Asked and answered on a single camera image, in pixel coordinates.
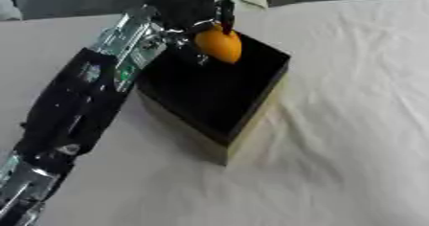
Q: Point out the orange toy fruit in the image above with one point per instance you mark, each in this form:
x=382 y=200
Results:
x=220 y=44

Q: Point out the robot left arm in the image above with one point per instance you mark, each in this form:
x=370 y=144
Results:
x=84 y=89

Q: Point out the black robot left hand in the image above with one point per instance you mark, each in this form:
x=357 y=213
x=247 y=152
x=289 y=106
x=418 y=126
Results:
x=187 y=8

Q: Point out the tan box with black inside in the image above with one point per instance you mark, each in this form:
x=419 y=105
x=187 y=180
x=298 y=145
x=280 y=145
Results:
x=215 y=89

